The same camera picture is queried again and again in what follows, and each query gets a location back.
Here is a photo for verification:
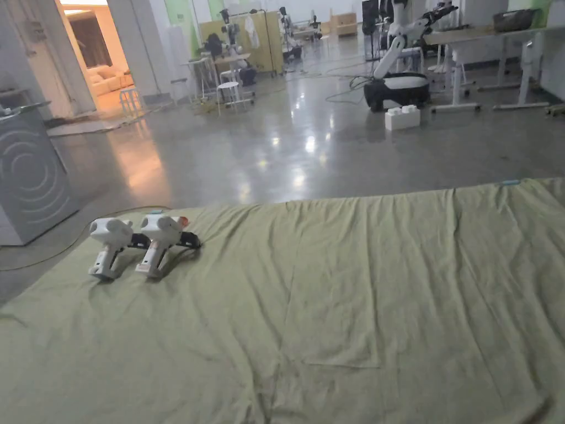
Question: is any bed with pale green sheet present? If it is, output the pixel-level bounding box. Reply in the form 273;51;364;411
0;176;565;424

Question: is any spare hand-held gripper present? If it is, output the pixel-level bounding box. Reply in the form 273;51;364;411
87;217;151;280
134;214;204;280

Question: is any round white stool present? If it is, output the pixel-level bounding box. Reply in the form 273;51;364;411
216;81;248;117

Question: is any white brick-shaped block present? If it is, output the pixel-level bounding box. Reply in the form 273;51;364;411
384;105;422;131

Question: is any yellow folding screen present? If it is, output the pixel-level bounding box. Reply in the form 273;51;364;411
200;10;284;79

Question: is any white robot on black base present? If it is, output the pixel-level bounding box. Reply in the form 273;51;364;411
350;0;461;113

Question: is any high white table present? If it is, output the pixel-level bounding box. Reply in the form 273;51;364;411
180;56;217;102

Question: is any pale metal stool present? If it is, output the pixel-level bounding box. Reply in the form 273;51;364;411
119;87;145;119

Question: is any small wooden cabinet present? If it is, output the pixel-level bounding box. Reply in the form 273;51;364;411
329;13;358;38

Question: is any cream sofa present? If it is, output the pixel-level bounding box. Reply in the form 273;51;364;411
87;66;134;98

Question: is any grey washing machine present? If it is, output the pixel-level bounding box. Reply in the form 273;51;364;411
0;101;83;246

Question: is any long white-legged table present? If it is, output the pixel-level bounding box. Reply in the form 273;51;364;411
423;8;565;112

